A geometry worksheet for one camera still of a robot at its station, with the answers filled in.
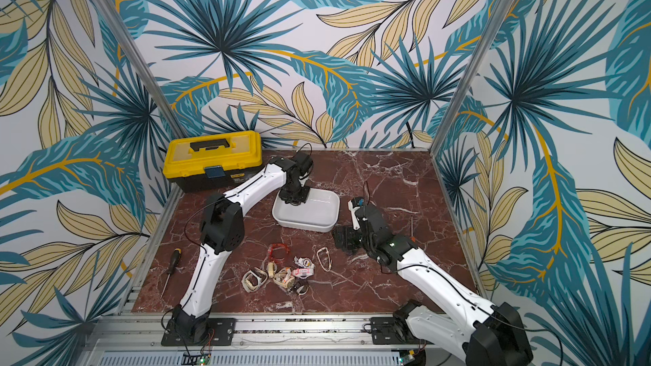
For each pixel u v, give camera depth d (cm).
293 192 85
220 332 73
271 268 82
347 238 70
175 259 86
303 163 82
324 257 88
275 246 90
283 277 82
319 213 99
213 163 93
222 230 59
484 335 39
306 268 83
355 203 72
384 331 73
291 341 73
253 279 82
